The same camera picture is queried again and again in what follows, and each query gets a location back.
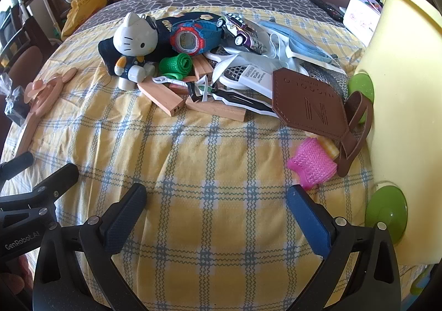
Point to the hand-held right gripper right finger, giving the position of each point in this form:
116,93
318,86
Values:
307,217

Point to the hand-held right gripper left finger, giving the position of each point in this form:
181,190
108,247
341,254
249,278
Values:
123,216

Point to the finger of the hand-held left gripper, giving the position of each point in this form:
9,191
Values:
19,160
51,183

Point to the brown leather tag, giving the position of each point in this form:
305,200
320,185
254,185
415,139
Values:
304,97

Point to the yellow plastic basin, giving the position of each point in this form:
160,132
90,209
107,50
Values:
404,90

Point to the person's left hand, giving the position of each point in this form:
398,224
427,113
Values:
12,281

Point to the wooden comb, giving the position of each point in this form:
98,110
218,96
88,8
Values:
27,131

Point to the pink foam net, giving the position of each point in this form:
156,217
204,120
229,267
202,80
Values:
310,162

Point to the black item in cellophane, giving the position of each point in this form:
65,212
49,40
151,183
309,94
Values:
13,104

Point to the pink handheld fan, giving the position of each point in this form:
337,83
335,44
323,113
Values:
43,90

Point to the yellow plaid cloth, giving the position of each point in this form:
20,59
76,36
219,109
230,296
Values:
207,173

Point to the dark wooden chair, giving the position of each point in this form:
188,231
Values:
24,48

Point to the numbered wooden block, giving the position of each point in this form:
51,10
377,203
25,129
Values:
162,97

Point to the black white paper cutout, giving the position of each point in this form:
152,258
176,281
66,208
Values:
231,98

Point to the white bottle opener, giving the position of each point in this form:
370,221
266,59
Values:
165,80

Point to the white printed packet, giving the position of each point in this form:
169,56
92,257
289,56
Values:
257,79

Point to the green mesh sleeve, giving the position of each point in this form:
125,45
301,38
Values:
174,64

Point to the white cat figure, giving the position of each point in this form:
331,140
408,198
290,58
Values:
133,38

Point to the yellow plastic bag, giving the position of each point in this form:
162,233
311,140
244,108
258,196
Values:
83,7

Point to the blue red digital watch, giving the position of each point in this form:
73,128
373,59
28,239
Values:
188,41

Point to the navy flower pouch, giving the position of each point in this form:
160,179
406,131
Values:
165,29

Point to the checkered toy car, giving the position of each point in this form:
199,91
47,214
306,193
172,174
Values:
238,29

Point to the white wipes box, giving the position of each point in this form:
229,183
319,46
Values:
361,21

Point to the black remote control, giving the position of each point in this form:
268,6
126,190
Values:
324,5

